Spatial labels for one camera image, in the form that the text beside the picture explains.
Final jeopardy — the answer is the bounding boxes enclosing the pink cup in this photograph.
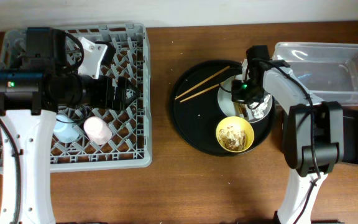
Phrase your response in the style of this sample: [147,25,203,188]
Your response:
[83,116,112,145]

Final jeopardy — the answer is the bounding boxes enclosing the blue cup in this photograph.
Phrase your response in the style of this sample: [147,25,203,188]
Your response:
[53,114,80,144]

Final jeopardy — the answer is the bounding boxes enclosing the grey round plate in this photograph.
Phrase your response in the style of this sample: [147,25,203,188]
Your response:
[218,88,262,124]

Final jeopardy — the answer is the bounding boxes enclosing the yellow bowl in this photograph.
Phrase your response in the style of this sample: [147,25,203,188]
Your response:
[216,116,255,153]

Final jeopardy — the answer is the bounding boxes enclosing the food scraps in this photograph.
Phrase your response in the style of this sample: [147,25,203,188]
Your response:
[218,126,247,152]

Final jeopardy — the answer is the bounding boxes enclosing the white tissue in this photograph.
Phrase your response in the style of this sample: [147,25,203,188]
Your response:
[248,94,272,119]

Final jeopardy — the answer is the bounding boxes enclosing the gold foil wrapper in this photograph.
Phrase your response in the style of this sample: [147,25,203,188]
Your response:
[234,103,254,121]

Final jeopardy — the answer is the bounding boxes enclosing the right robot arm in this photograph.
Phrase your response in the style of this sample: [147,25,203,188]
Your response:
[231,45,344,223]

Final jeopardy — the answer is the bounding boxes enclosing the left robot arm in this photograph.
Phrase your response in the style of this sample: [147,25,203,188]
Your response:
[0,27,140,223]

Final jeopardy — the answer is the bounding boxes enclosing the grey plastic dishwasher rack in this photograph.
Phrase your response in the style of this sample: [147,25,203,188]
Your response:
[0,24,152,173]

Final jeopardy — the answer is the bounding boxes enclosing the round black tray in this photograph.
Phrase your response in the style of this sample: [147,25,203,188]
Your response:
[168,59,276,157]

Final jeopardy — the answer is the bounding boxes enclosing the clear plastic bin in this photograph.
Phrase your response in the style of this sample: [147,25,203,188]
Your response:
[273,42,358,106]

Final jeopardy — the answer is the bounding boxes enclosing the black rectangular tray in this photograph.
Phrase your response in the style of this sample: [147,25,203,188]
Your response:
[342,109,358,165]

